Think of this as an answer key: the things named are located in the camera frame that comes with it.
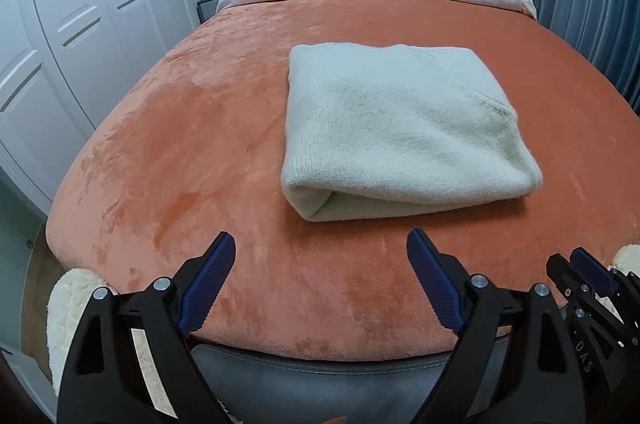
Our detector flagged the orange velvet bed blanket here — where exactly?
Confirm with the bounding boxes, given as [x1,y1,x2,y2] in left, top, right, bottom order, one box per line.
[47,0,639,361]

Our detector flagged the cream fluffy rug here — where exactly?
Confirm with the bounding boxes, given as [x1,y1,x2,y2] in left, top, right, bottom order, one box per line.
[45,243,640,397]

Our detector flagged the grey leather bed frame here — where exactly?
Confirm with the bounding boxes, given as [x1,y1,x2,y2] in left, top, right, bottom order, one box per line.
[186,335,511,424]

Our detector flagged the dark bedside table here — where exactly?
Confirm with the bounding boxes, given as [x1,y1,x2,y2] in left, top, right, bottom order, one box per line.
[196,0,219,24]

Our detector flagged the cream knit cardigan red buttons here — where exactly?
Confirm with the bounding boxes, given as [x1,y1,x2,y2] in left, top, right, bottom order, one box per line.
[281,42,542,222]

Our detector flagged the white wardrobe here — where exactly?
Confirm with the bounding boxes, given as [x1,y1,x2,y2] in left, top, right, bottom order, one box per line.
[1,0,201,213]

